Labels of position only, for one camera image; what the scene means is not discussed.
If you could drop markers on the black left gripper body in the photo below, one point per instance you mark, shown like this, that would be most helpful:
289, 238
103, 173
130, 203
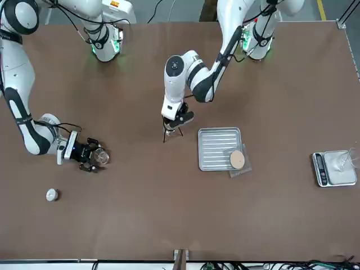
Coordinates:
182, 118

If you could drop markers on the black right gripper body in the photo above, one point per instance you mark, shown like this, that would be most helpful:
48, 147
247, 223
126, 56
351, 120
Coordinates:
81, 153

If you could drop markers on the small glass beaker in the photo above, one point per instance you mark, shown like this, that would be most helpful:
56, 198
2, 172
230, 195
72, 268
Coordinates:
101, 157

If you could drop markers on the glass alcohol lamp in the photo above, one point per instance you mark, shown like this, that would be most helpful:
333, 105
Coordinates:
169, 131

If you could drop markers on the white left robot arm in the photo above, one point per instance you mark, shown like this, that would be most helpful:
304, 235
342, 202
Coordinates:
174, 84

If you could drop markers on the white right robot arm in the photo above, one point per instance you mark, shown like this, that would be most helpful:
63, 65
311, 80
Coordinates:
17, 62

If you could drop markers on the white lamp cap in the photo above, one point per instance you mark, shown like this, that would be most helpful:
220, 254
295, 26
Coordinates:
52, 194

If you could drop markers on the large glass beaker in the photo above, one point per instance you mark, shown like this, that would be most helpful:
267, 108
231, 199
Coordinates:
346, 159

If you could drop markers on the ribbed metal tray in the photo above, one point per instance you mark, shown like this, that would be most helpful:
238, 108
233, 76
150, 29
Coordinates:
213, 146

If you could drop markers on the person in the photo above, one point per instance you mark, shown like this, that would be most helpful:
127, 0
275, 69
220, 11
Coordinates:
208, 9

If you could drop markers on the silver digital scale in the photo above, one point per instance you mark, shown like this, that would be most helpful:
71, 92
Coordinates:
322, 168

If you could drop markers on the aluminium frame post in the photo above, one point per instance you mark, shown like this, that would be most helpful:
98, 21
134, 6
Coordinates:
180, 258
347, 14

